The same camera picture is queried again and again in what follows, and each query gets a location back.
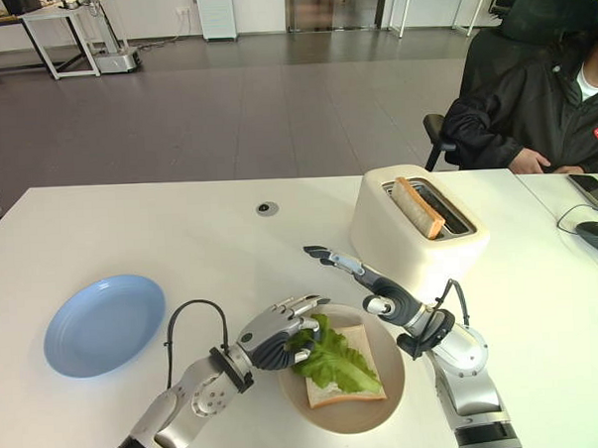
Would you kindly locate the person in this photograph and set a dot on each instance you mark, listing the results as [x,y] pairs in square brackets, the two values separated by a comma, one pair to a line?
[527,100]

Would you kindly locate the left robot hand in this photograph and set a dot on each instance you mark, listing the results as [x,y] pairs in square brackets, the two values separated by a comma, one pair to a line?
[269,329]

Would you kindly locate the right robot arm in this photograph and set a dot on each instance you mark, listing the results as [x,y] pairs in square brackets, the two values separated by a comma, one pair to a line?
[464,375]

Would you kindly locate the cream toaster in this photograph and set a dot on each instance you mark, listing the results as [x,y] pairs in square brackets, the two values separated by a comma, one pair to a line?
[394,244]

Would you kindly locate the beige plate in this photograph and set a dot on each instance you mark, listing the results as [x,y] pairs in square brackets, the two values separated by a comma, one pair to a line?
[384,364]

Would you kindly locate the black smartphone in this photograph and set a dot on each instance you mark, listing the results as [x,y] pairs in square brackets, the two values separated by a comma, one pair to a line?
[590,186]

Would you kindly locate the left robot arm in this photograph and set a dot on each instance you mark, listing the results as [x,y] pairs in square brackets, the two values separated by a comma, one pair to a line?
[187,402]

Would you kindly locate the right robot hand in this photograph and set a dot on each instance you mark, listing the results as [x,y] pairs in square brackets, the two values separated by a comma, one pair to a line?
[394,299]

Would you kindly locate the blue plate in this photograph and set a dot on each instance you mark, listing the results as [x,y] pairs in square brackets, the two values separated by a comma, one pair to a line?
[105,324]

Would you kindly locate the bread slice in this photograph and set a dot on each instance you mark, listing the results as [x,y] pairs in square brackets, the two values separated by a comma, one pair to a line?
[346,398]
[420,209]

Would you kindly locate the grey wheeled robot stand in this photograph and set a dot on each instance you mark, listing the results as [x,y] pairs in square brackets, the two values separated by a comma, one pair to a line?
[118,60]

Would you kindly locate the green lettuce leaf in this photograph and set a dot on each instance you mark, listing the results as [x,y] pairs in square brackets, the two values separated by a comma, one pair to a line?
[342,363]

